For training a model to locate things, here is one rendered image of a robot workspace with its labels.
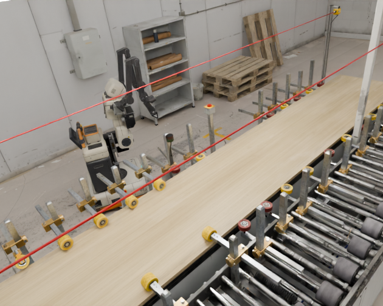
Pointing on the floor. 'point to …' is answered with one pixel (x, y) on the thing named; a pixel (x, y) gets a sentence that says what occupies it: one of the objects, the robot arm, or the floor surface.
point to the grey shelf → (134, 36)
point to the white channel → (369, 68)
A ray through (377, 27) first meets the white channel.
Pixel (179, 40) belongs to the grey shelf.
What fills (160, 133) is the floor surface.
